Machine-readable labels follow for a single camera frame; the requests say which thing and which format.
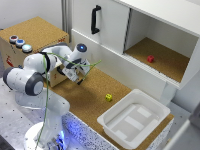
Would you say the white sliding door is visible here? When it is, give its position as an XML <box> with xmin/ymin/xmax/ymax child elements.
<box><xmin>72</xmin><ymin>0</ymin><xmax>131</xmax><ymax>56</ymax></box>

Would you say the green button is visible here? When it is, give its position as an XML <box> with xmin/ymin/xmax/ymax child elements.
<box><xmin>21</xmin><ymin>43</ymin><xmax>34</xmax><ymax>54</ymax></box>

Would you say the white cabinet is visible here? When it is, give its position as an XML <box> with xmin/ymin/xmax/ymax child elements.
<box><xmin>68</xmin><ymin>0</ymin><xmax>200</xmax><ymax>107</ymax></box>

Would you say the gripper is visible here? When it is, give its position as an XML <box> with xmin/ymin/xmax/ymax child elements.
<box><xmin>62</xmin><ymin>59</ymin><xmax>91</xmax><ymax>84</ymax></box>

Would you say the yellow block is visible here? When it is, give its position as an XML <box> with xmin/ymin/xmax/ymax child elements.
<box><xmin>105</xmin><ymin>93</ymin><xmax>113</xmax><ymax>102</ymax></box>

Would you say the red button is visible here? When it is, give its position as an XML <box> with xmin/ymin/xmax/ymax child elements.
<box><xmin>9</xmin><ymin>34</ymin><xmax>19</xmax><ymax>45</ymax></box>

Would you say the green cable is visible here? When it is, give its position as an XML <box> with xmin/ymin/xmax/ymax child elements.
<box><xmin>34</xmin><ymin>51</ymin><xmax>103</xmax><ymax>150</ymax></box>

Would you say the pink block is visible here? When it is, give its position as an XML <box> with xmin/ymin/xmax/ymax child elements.
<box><xmin>147</xmin><ymin>55</ymin><xmax>155</xmax><ymax>64</ymax></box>

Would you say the blue button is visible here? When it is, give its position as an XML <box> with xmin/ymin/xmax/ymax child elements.
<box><xmin>15</xmin><ymin>38</ymin><xmax>26</xmax><ymax>49</ymax></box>

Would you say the white plastic box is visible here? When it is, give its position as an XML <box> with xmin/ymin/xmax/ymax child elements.
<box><xmin>96</xmin><ymin>88</ymin><xmax>171</xmax><ymax>149</ymax></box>

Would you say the black door handle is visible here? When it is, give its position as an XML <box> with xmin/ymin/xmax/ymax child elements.
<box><xmin>90</xmin><ymin>4</ymin><xmax>102</xmax><ymax>35</ymax></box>

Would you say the wooden drawer box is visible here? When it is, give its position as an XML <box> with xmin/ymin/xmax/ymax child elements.
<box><xmin>0</xmin><ymin>16</ymin><xmax>71</xmax><ymax>88</ymax></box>

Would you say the black drawer handle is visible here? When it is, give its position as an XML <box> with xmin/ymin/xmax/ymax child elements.
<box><xmin>56</xmin><ymin>66</ymin><xmax>66</xmax><ymax>76</ymax></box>

